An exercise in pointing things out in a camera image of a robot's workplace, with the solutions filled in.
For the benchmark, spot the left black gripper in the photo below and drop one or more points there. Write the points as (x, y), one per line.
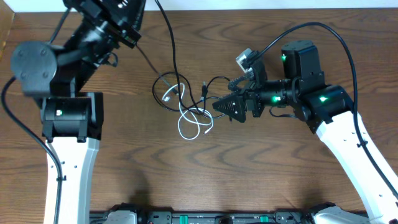
(110, 16)

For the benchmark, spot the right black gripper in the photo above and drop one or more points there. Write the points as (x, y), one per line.
(250, 91)

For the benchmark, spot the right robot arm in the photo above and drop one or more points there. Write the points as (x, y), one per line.
(329, 113)

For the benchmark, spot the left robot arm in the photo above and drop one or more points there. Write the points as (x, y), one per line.
(54, 77)

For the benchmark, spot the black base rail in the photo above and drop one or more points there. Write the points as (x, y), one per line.
(130, 213)

